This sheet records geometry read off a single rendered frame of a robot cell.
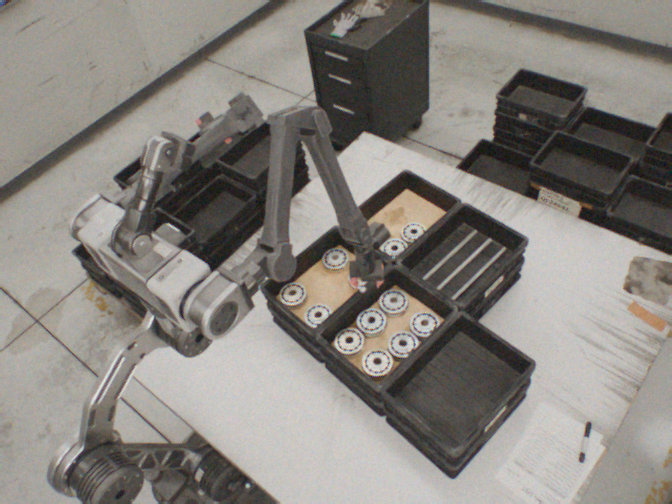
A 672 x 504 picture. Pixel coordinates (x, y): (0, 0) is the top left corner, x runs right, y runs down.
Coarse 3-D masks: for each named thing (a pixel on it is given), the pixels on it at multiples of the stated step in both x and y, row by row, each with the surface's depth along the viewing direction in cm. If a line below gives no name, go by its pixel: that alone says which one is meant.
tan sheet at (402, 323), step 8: (392, 288) 214; (408, 296) 211; (376, 304) 210; (416, 304) 208; (408, 312) 206; (416, 312) 206; (432, 312) 205; (392, 320) 205; (400, 320) 205; (408, 320) 204; (440, 320) 203; (392, 328) 203; (400, 328) 203; (408, 328) 202; (384, 336) 201; (368, 344) 200; (376, 344) 200; (384, 344) 199; (352, 360) 197; (360, 360) 197; (360, 368) 195
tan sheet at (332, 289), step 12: (348, 252) 227; (312, 276) 222; (324, 276) 221; (336, 276) 221; (348, 276) 220; (312, 288) 219; (324, 288) 218; (336, 288) 217; (348, 288) 216; (312, 300) 215; (324, 300) 214; (336, 300) 214; (300, 312) 212
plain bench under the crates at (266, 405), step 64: (320, 192) 269; (512, 192) 254; (576, 256) 228; (640, 256) 224; (256, 320) 228; (512, 320) 214; (576, 320) 210; (640, 320) 207; (192, 384) 214; (256, 384) 210; (320, 384) 207; (576, 384) 195; (640, 384) 192; (256, 448) 195; (320, 448) 192; (384, 448) 190; (512, 448) 184
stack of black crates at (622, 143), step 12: (588, 108) 316; (576, 120) 311; (588, 120) 321; (600, 120) 316; (612, 120) 311; (624, 120) 307; (576, 132) 320; (588, 132) 318; (600, 132) 317; (612, 132) 316; (624, 132) 312; (636, 132) 307; (648, 132) 303; (612, 144) 310; (624, 144) 309; (636, 144) 308; (636, 156) 302; (636, 168) 296
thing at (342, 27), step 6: (342, 18) 330; (348, 18) 330; (354, 18) 329; (366, 18) 329; (336, 24) 327; (342, 24) 326; (348, 24) 325; (354, 24) 326; (360, 24) 326; (336, 30) 324; (342, 30) 323; (348, 30) 324; (336, 36) 322; (342, 36) 322
